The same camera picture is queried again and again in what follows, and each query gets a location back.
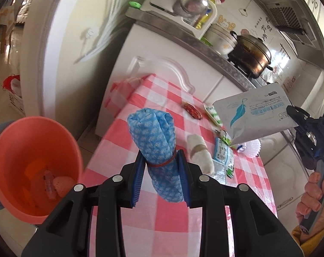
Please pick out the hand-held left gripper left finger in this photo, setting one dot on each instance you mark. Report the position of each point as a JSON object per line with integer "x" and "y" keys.
{"x": 137, "y": 184}

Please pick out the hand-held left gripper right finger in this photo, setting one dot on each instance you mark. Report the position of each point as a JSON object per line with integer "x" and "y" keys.
{"x": 184, "y": 182}

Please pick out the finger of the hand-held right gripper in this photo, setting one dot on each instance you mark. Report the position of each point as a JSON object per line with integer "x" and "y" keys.
{"x": 298, "y": 113}

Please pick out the grey feather-print packet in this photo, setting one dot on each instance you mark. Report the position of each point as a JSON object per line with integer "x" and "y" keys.
{"x": 258, "y": 112}

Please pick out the blue patterned cloth roll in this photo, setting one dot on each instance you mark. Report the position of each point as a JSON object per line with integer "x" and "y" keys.
{"x": 154, "y": 131}

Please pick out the red snack packet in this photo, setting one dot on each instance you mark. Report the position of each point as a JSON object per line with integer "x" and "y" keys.
{"x": 192, "y": 110}

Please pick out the pink plastic bucket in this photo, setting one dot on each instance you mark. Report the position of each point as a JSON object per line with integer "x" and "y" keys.
{"x": 44, "y": 139}

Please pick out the person's right forearm yellow sleeve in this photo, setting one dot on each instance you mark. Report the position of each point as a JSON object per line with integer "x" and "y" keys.
{"x": 316, "y": 239}

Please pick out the person's right hand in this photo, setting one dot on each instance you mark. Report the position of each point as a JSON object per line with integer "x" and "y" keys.
{"x": 310, "y": 192}

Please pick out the white cloth roll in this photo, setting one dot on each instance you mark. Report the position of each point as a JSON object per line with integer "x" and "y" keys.
{"x": 200, "y": 152}

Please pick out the red white checked tablecloth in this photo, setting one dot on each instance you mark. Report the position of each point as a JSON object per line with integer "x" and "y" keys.
{"x": 140, "y": 225}

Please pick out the blue white packet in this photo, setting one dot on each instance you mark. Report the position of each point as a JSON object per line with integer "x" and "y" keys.
{"x": 223, "y": 155}

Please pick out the white foam fruit net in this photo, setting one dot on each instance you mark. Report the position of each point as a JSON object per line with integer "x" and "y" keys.
{"x": 252, "y": 147}

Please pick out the white green packet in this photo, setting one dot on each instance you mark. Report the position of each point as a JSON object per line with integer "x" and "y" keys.
{"x": 213, "y": 114}

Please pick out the pink foam pad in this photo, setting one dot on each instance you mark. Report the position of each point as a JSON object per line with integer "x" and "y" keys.
{"x": 63, "y": 184}

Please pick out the dark steel stock pot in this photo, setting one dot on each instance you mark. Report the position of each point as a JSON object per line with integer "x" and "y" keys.
{"x": 251, "y": 52}

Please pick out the clear small plastic bottle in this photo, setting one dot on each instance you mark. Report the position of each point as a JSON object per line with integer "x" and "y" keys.
{"x": 48, "y": 183}

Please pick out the range hood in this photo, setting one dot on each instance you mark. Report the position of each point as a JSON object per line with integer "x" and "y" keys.
{"x": 290, "y": 18}

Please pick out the white upper cabinet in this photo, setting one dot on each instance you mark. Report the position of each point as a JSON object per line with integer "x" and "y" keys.
{"x": 320, "y": 2}

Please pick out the yellow bottle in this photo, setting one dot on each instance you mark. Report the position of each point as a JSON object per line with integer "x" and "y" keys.
{"x": 203, "y": 20}

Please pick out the white kitchen cabinet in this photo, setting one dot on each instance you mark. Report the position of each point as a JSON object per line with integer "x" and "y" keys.
{"x": 151, "y": 45}

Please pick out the grey stone countertop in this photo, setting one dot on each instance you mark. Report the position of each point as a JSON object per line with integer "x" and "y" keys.
{"x": 172, "y": 29}

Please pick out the steel bowl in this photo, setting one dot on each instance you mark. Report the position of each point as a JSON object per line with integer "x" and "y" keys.
{"x": 190, "y": 4}

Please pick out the red plastic bag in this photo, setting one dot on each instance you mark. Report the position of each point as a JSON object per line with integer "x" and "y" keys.
{"x": 10, "y": 84}

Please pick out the green round plastic piece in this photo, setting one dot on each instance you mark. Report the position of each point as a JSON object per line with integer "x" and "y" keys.
{"x": 135, "y": 4}

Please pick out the white wall hook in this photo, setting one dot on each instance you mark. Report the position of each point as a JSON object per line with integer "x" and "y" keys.
{"x": 90, "y": 33}

